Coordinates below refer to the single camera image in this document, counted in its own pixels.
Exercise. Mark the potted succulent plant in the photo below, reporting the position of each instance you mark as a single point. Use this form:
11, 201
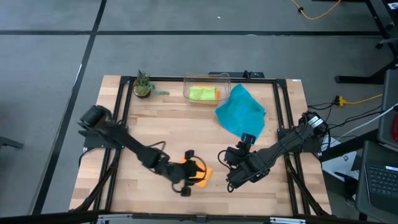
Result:
141, 90

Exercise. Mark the yellow-orange microfiber towel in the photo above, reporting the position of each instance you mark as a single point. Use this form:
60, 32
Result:
217, 98
207, 172

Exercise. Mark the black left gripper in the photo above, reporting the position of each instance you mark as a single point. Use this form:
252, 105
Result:
180, 172

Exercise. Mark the clear plastic bin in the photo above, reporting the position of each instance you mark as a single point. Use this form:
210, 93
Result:
186, 81

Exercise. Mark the black desk leg frame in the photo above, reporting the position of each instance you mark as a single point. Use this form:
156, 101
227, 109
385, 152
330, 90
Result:
367, 76

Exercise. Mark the silver metal bracket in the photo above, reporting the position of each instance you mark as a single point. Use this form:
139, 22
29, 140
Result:
287, 221
115, 219

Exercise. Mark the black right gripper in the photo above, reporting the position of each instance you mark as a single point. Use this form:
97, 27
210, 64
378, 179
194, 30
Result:
248, 168

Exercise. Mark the green microfiber towel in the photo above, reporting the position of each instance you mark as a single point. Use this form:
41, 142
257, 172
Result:
202, 93

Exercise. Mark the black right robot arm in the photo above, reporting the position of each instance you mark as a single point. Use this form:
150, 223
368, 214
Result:
289, 140

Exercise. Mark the black furniture leg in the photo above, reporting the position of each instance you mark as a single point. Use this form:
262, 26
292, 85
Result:
11, 142

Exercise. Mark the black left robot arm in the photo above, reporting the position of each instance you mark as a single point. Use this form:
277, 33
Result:
124, 140

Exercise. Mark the turquoise microfiber towel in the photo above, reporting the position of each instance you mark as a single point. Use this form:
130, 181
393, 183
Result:
241, 113

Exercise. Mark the white paper sheet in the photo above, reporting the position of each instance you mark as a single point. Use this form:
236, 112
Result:
339, 161

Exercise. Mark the grey desk panel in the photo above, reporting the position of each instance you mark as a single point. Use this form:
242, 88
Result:
385, 109

